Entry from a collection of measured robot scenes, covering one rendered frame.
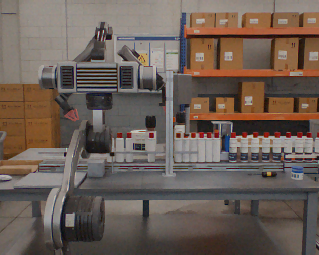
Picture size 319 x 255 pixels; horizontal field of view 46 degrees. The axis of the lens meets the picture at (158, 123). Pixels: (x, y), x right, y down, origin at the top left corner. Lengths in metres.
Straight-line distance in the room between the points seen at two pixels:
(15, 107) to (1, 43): 1.90
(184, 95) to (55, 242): 1.29
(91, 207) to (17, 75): 5.99
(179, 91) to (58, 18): 5.10
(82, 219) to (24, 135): 4.42
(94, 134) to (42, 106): 3.86
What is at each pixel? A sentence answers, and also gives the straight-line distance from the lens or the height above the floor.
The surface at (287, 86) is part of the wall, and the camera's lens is 7.29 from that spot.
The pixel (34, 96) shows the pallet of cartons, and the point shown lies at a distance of 5.78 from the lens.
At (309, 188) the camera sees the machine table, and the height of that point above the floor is 0.82.
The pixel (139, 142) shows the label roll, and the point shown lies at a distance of 3.01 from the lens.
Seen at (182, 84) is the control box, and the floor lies 1.41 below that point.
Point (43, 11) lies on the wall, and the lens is 7.36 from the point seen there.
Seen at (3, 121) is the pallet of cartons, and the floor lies 0.85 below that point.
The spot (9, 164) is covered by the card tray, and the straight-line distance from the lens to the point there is 2.93.
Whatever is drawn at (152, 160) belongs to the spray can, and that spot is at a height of 0.90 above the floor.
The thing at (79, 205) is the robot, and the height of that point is 0.95.
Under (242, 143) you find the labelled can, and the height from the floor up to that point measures 1.01.
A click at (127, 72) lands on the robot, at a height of 1.47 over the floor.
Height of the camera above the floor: 1.43
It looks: 6 degrees down
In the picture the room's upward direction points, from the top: straight up
